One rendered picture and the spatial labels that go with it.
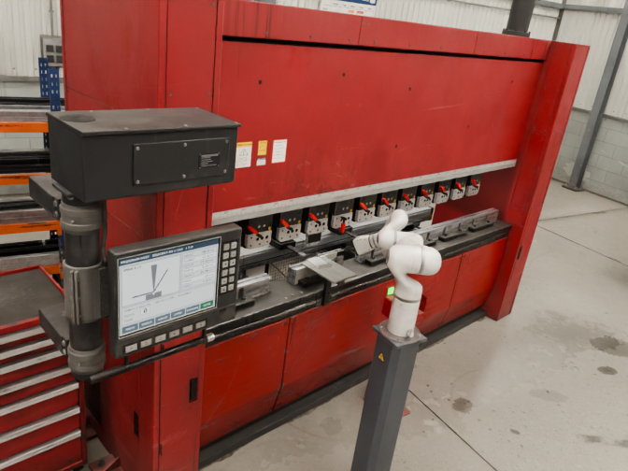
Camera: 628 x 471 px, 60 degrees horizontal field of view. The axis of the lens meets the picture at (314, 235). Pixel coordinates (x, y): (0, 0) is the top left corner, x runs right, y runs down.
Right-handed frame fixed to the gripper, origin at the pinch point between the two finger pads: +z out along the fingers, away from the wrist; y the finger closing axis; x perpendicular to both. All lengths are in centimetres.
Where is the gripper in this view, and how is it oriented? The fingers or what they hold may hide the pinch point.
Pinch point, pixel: (348, 249)
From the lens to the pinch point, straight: 329.7
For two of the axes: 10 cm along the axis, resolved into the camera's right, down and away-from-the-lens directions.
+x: -2.9, 3.3, -9.0
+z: -8.8, 2.7, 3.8
